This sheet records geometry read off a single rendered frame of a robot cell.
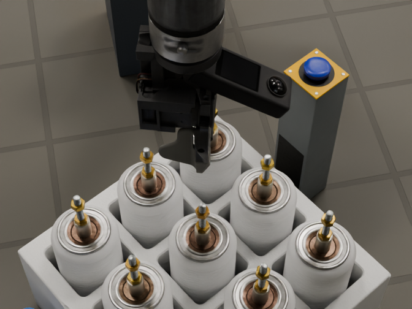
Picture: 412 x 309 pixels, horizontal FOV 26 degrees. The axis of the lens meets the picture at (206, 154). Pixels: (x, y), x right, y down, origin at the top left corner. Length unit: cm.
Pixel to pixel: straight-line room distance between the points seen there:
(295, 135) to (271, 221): 20
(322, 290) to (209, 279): 16
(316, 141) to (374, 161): 25
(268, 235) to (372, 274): 16
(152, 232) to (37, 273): 18
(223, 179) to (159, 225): 12
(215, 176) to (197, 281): 17
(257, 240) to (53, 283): 30
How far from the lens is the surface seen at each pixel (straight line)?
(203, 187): 136
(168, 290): 122
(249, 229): 130
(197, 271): 124
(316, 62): 134
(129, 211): 129
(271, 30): 182
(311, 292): 128
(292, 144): 145
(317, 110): 135
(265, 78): 96
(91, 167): 163
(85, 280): 130
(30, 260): 134
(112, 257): 127
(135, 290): 120
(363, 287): 131
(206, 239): 123
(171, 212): 130
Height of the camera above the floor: 134
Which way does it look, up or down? 56 degrees down
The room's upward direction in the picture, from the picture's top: straight up
